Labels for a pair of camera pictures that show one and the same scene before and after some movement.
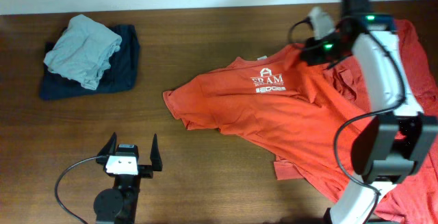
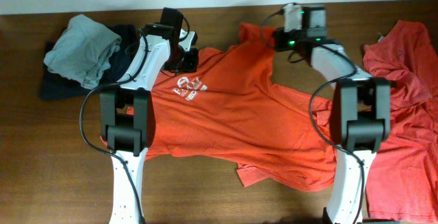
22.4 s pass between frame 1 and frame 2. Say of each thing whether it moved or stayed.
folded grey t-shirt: stayed
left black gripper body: moved
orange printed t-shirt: moved
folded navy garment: stayed
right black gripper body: moved
